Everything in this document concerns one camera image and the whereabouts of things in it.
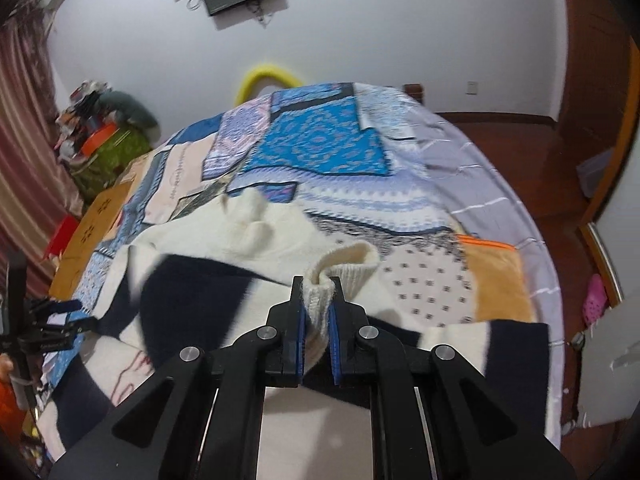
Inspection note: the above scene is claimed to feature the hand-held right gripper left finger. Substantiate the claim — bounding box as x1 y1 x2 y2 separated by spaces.
47 276 307 480

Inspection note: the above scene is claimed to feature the grey flat board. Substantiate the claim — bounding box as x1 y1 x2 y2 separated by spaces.
577 300 640 428

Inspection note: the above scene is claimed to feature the grey checked bed sheet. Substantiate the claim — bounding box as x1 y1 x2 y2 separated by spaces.
352 82 566 451

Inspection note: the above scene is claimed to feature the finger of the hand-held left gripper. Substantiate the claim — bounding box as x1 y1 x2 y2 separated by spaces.
19 317 99 357
26 299 84 319

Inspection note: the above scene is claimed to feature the red striped curtain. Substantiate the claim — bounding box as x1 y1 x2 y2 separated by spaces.
0 0 83 301

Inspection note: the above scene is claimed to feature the pink slipper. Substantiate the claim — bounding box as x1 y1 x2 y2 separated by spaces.
582 274 609 326

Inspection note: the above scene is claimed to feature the grey plush toy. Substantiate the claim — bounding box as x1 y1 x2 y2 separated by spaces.
97 91 160 128

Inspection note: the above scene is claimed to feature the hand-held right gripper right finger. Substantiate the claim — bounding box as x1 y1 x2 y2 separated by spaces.
327 276 578 480

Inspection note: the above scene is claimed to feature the yellow foam tube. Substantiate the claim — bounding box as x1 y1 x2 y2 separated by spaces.
235 64 303 107

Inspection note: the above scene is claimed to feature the red plastic container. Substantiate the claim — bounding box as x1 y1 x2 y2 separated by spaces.
45 215 81 261

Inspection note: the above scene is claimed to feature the blue patchwork printed blanket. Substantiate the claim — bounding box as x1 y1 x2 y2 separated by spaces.
37 81 533 476

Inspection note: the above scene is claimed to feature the orange cloth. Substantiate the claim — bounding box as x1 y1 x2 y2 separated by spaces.
0 355 32 461

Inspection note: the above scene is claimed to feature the orange box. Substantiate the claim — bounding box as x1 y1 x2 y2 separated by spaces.
80 125 119 157

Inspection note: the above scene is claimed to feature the brown wooden wardrobe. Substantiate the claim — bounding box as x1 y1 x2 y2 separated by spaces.
555 0 640 221

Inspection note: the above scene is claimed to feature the white and navy striped sweater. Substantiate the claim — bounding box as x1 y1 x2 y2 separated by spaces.
50 187 551 461

